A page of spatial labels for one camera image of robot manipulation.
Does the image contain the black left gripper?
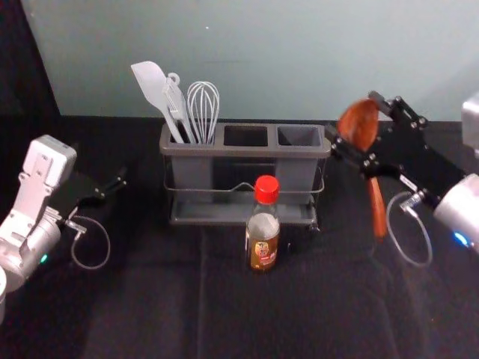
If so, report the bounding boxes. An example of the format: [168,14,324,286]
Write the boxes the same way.
[48,167,129,222]

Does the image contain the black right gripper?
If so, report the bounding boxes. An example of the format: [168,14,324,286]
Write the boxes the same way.
[324,90,469,207]

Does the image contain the brown wooden spoon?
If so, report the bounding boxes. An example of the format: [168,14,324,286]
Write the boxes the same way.
[336,97,387,241]

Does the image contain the grey utensil rack steel bars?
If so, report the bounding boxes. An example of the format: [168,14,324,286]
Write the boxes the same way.
[159,121,332,233]

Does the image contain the grey slotted kitchen tool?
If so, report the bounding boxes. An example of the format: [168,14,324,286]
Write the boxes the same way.
[161,72,196,145]

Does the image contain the grey silicone spatula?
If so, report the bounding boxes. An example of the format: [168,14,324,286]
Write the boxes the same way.
[130,61,186,145]

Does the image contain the clear bottle red cap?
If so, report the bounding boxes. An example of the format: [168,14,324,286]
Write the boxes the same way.
[245,174,282,275]

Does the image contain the black table cloth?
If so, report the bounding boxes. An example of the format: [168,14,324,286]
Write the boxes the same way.
[0,0,479,359]

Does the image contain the thin left gripper cable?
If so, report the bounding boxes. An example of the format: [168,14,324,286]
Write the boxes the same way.
[64,215,112,271]

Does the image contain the thin gripper cable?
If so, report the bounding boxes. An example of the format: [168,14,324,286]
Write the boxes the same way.
[386,189,435,267]
[64,215,112,271]

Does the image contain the thin right gripper cable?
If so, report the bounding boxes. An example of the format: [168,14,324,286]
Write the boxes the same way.
[386,189,435,267]

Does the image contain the grey wire whisk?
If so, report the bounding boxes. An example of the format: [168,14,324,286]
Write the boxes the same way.
[186,81,221,145]

